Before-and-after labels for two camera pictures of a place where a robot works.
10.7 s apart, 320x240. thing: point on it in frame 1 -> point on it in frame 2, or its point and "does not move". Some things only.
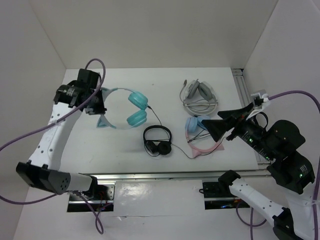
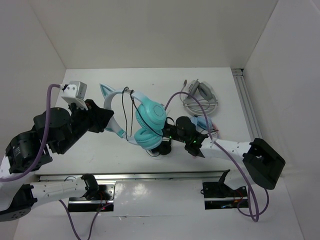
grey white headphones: x=198 y=97 does not move
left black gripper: x=100 y=109 -> x=99 y=117
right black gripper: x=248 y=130 -> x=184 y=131
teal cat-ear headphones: x=136 y=117 -> x=149 y=121
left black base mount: x=102 y=197 does not move
